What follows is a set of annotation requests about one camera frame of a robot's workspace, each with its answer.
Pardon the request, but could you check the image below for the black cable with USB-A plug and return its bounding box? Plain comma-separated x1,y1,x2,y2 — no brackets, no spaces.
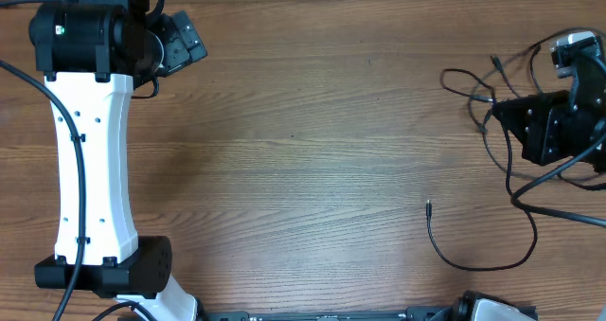
424,107,539,272

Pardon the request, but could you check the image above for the thin black cable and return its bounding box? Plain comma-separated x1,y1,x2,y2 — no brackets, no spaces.
480,54,606,192

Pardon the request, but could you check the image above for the separated black cable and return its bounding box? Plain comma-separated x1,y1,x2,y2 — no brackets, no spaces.
438,27,606,133

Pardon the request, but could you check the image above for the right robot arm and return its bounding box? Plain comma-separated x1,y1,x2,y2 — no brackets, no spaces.
425,27,605,321

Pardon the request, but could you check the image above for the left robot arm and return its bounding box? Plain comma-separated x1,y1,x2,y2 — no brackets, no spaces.
28,0,206,320

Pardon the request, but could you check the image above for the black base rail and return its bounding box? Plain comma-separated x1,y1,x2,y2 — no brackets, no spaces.
203,304,539,321

